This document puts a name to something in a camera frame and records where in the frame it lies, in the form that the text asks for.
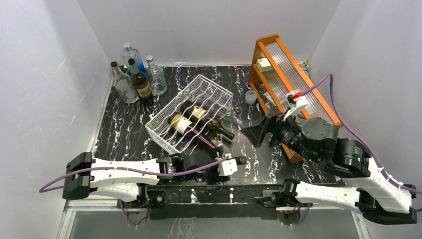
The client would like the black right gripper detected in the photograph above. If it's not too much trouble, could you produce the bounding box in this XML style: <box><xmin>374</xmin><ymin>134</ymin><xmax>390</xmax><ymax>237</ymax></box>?
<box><xmin>240</xmin><ymin>107</ymin><xmax>320</xmax><ymax>164</ymax></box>

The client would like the clear bottom glass bottle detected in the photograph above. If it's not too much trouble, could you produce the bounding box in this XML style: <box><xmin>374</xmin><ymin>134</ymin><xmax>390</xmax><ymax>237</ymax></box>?
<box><xmin>232</xmin><ymin>156</ymin><xmax>247</xmax><ymax>165</ymax></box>

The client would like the clear round glass bottle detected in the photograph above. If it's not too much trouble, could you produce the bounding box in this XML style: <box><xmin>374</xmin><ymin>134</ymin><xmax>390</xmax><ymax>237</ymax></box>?
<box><xmin>146</xmin><ymin>55</ymin><xmax>167</xmax><ymax>96</ymax></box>

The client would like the green wine bottle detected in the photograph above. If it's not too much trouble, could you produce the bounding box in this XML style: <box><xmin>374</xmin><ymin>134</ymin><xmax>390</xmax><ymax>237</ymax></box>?
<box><xmin>128</xmin><ymin>58</ymin><xmax>154</xmax><ymax>106</ymax></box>

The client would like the clear labelled wine bottle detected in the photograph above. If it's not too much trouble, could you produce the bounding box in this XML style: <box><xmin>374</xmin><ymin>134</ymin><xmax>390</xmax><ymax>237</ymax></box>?
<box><xmin>110</xmin><ymin>61</ymin><xmax>139</xmax><ymax>104</ymax></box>

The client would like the blue square glass bottle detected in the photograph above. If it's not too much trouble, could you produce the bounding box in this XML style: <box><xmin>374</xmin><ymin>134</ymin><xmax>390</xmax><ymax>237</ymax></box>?
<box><xmin>121</xmin><ymin>42</ymin><xmax>148</xmax><ymax>76</ymax></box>

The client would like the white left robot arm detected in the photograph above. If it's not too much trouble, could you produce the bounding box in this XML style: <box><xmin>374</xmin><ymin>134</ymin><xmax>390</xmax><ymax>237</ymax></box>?
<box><xmin>62</xmin><ymin>147</ymin><xmax>238</xmax><ymax>207</ymax></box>

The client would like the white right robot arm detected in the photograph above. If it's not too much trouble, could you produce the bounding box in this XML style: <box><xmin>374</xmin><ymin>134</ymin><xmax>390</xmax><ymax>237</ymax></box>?
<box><xmin>241</xmin><ymin>114</ymin><xmax>417</xmax><ymax>225</ymax></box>

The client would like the dark gold-capped wine bottle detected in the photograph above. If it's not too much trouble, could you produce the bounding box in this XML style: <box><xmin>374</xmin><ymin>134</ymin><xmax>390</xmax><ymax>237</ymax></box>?
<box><xmin>167</xmin><ymin>113</ymin><xmax>217</xmax><ymax>151</ymax></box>

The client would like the dark black-capped wine bottle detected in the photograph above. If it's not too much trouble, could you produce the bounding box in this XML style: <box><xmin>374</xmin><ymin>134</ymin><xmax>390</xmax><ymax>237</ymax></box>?
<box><xmin>180</xmin><ymin>101</ymin><xmax>235</xmax><ymax>140</ymax></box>

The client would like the coloured marker pen pack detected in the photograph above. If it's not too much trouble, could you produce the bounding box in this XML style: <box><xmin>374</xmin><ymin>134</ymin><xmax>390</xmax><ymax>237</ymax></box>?
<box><xmin>258</xmin><ymin>83</ymin><xmax>277</xmax><ymax>109</ymax></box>

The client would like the small clear plastic cup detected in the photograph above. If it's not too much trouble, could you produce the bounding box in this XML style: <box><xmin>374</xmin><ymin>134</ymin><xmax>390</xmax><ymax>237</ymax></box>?
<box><xmin>244</xmin><ymin>90</ymin><xmax>257</xmax><ymax>106</ymax></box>

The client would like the orange wooden shelf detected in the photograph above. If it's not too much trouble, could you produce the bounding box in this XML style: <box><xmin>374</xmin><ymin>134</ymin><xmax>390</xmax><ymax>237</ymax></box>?
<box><xmin>249</xmin><ymin>34</ymin><xmax>342</xmax><ymax>168</ymax></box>

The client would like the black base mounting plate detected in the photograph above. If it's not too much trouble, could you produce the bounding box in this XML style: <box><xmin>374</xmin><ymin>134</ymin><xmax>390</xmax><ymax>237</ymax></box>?
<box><xmin>147</xmin><ymin>184</ymin><xmax>281</xmax><ymax>220</ymax></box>

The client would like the small white box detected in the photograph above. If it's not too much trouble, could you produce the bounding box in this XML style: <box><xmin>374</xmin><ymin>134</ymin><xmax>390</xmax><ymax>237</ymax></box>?
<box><xmin>255</xmin><ymin>57</ymin><xmax>273</xmax><ymax>72</ymax></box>

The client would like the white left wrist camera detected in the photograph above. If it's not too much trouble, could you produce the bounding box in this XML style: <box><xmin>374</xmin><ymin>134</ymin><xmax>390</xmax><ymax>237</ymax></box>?
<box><xmin>218</xmin><ymin>153</ymin><xmax>238</xmax><ymax>176</ymax></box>

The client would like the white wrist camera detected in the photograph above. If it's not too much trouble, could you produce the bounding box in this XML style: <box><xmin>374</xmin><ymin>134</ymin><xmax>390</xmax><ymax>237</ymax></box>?
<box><xmin>218</xmin><ymin>153</ymin><xmax>238</xmax><ymax>176</ymax></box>
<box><xmin>283</xmin><ymin>90</ymin><xmax>309</xmax><ymax>121</ymax></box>

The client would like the white wire wine rack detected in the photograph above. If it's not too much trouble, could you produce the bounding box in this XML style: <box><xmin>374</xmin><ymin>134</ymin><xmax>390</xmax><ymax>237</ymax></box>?
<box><xmin>145</xmin><ymin>75</ymin><xmax>235</xmax><ymax>154</ymax></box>

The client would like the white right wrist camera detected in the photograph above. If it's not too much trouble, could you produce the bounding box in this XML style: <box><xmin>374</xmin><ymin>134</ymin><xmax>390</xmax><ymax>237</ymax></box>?
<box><xmin>283</xmin><ymin>90</ymin><xmax>309</xmax><ymax>121</ymax></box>

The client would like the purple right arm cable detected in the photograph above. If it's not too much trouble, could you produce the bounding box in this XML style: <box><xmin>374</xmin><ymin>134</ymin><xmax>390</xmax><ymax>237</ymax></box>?
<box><xmin>298</xmin><ymin>73</ymin><xmax>422</xmax><ymax>196</ymax></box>

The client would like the aluminium frame rail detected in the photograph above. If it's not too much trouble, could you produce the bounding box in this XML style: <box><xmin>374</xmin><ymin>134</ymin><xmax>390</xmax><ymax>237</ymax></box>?
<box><xmin>59</xmin><ymin>196</ymin><xmax>369</xmax><ymax>239</ymax></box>

